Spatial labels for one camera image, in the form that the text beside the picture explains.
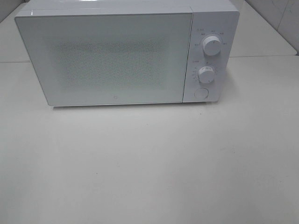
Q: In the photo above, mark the round white door button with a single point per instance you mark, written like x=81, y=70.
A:
x=201, y=93

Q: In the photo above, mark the white microwave oven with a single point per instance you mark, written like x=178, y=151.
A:
x=209, y=17

